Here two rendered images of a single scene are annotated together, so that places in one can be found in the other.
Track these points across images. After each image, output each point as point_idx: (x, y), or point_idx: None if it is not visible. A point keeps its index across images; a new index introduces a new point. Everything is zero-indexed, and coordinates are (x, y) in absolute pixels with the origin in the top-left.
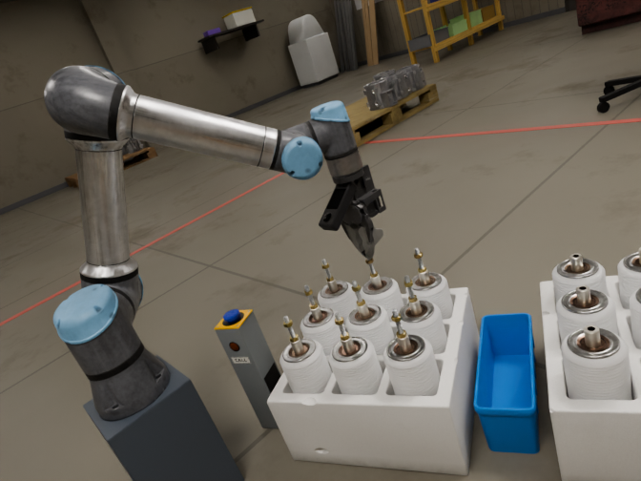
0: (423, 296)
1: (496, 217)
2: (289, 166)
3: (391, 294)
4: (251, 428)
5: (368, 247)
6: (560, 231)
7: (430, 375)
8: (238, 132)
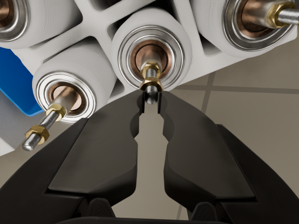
0: (43, 64)
1: (184, 219)
2: None
3: (110, 50)
4: None
5: (108, 104)
6: (127, 209)
7: None
8: None
